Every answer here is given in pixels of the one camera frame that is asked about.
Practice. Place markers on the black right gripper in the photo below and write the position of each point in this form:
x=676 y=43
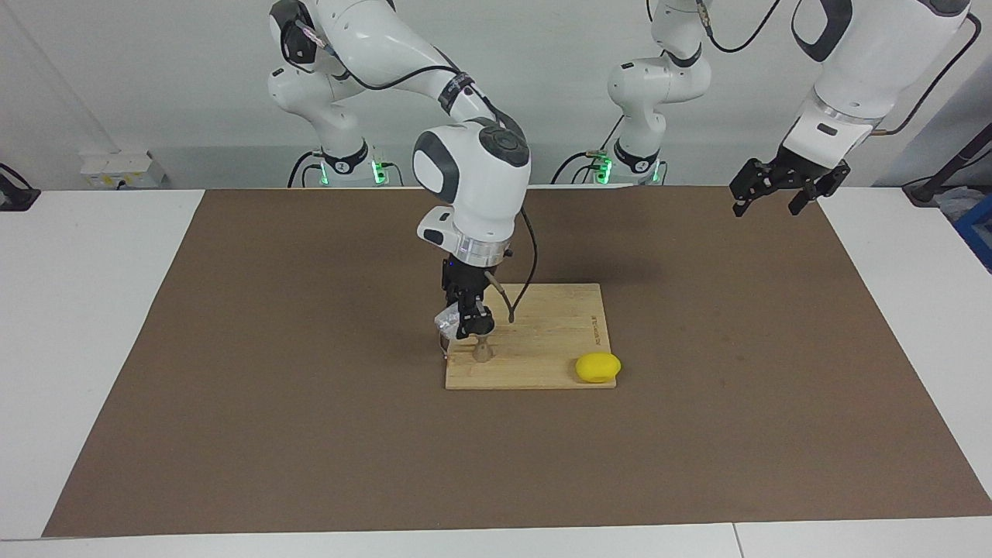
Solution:
x=465 y=283

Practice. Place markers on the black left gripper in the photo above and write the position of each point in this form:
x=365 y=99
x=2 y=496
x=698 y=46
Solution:
x=806 y=167

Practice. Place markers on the small clear glass cup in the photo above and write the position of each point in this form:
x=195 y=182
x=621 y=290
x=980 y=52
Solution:
x=447 y=320

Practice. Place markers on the steel double jigger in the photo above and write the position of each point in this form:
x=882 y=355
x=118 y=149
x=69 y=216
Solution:
x=483 y=354

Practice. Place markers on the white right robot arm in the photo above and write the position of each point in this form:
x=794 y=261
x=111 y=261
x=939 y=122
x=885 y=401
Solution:
x=473 y=178

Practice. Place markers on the wooden cutting board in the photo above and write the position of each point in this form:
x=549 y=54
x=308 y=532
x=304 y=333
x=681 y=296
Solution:
x=558 y=349

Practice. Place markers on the yellow lemon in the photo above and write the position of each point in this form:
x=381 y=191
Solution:
x=597 y=367

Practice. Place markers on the black tripod pole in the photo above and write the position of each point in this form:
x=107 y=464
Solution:
x=953 y=167

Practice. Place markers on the crumpled clear plastic bag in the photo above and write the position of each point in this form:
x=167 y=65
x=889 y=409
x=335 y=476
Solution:
x=953 y=203

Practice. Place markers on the blue plastic crate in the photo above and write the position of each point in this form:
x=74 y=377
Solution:
x=978 y=232

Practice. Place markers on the brown table mat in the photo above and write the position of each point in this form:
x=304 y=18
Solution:
x=232 y=426

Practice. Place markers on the black clamp stand base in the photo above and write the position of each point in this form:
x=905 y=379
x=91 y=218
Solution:
x=15 y=198

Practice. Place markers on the white wall power strip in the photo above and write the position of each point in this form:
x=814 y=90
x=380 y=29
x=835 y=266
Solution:
x=124 y=167

